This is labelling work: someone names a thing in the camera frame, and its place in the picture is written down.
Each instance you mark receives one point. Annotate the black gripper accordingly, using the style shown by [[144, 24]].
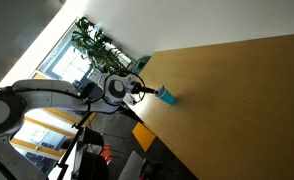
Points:
[[139, 88]]

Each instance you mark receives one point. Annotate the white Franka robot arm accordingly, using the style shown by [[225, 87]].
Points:
[[37, 96]]

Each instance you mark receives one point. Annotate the blue plastic cup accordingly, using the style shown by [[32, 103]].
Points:
[[166, 96]]

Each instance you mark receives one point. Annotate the teal bin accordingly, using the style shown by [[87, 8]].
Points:
[[141, 64]]

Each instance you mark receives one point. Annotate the green leafy indoor plant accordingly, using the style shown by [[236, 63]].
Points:
[[93, 43]]

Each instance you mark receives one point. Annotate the black office chair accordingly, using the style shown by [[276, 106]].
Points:
[[93, 156]]

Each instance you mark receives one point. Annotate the black tripod stand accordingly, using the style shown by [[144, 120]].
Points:
[[74, 136]]

